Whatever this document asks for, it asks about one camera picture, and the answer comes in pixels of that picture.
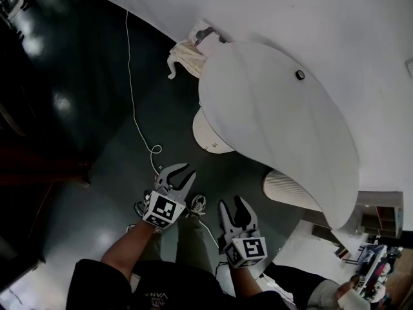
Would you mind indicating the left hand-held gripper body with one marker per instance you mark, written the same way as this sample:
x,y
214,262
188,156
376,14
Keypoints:
x,y
163,210

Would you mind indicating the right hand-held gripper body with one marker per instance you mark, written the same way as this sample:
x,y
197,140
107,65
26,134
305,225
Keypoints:
x,y
248,249

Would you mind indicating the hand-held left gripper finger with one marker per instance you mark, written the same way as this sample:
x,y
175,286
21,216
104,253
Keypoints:
x,y
164,176
185,189

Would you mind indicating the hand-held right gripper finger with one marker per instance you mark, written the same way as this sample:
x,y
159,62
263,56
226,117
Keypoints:
x,y
226,221
246,218

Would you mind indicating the large white wooden drawer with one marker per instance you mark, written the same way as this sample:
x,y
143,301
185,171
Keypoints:
x,y
206,134

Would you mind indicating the person's left forearm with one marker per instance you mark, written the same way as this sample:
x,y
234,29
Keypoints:
x,y
129,247

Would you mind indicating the person's right forearm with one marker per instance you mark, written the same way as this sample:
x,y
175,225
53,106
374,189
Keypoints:
x,y
245,283

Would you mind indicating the white cabinet with drawer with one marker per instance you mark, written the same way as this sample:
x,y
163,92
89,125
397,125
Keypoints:
x,y
274,118

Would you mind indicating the person's grey sneaker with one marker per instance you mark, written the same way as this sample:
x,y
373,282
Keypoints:
x,y
197,205

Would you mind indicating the person's olive trouser leg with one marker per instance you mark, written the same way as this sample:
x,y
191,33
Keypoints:
x,y
190,241

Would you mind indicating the white table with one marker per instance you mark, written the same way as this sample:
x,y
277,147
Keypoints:
x,y
300,237

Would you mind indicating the person's black shirt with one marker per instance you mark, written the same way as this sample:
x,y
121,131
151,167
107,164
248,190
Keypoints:
x,y
167,286

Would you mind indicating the cream cloth bag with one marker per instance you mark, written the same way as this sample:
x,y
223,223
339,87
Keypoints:
x,y
187,58

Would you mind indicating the cluttered work desk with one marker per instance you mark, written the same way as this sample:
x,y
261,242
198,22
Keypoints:
x,y
377,260

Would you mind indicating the white open shelf cabinet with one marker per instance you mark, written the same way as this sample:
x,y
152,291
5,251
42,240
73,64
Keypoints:
x,y
384,215

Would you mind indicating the leaning printed picture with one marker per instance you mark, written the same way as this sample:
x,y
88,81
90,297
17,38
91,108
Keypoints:
x,y
206,37

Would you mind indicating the small black round object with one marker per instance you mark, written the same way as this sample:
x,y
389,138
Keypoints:
x,y
300,74

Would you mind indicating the white ribbed table leg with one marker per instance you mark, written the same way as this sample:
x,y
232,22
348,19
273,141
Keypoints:
x,y
287,190

